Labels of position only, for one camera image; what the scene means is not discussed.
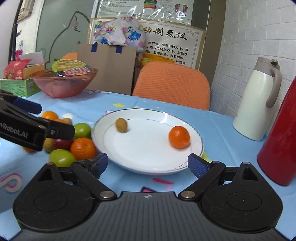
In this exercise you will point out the longan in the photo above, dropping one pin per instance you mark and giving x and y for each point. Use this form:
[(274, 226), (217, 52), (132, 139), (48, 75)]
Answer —
[(67, 120), (121, 125), (48, 145)]

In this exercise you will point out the floral cloth bundle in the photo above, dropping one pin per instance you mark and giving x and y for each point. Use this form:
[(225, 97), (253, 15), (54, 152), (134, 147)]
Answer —
[(120, 31)]

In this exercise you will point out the brown cardboard box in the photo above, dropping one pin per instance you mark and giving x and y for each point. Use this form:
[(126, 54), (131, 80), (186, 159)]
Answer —
[(114, 64)]

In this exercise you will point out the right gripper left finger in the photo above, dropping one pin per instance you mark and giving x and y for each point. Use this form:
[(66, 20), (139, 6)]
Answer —
[(88, 173)]

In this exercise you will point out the red snack box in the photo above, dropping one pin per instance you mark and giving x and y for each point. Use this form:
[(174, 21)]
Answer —
[(15, 69)]

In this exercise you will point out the green apple back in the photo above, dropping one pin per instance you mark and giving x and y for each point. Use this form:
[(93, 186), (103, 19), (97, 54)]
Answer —
[(82, 130)]

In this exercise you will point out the orange chair near wall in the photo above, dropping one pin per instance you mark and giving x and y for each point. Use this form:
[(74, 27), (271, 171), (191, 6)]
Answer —
[(173, 83)]

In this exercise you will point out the instant noodle cup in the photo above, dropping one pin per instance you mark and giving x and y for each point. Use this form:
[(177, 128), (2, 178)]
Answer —
[(70, 67)]

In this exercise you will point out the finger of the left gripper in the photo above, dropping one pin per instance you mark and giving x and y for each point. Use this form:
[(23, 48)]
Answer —
[(26, 105), (57, 130)]

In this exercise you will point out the mandarin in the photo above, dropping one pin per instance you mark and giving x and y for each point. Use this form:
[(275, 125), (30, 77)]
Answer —
[(83, 149), (28, 150), (179, 137)]

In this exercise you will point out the framed Chinese text poster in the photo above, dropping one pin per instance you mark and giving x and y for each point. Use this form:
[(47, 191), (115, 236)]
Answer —
[(179, 42)]

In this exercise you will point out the white thermos jug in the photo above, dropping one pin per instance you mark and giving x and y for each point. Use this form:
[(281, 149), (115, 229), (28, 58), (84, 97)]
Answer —
[(257, 105)]

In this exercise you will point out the pink glass bowl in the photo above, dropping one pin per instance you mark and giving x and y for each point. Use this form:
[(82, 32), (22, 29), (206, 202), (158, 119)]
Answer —
[(57, 86)]

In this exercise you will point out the large orange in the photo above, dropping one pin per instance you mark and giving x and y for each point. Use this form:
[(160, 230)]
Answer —
[(50, 115), (60, 121)]

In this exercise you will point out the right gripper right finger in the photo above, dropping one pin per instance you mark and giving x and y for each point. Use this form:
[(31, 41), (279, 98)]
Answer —
[(208, 175)]

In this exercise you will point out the white ceramic plate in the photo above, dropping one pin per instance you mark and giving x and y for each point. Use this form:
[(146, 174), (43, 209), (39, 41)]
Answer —
[(144, 147)]

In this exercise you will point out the wrapped wall poster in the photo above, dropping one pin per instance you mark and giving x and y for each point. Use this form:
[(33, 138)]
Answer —
[(178, 11)]

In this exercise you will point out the green cardboard box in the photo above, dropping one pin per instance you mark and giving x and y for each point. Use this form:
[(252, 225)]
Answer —
[(22, 88)]

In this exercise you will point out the white paper in box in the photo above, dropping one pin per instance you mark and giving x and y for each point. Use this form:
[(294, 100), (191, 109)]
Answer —
[(35, 58)]

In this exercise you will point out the large green apple front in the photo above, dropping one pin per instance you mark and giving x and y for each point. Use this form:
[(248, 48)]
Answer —
[(62, 158)]

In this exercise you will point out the yellow snack bag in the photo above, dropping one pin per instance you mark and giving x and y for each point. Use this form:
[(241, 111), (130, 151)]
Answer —
[(148, 58)]

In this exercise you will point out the dark red plum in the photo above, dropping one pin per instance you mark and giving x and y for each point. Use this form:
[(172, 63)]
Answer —
[(62, 144)]

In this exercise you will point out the red thermos jug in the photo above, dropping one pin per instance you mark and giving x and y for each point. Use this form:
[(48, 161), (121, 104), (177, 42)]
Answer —
[(277, 155)]

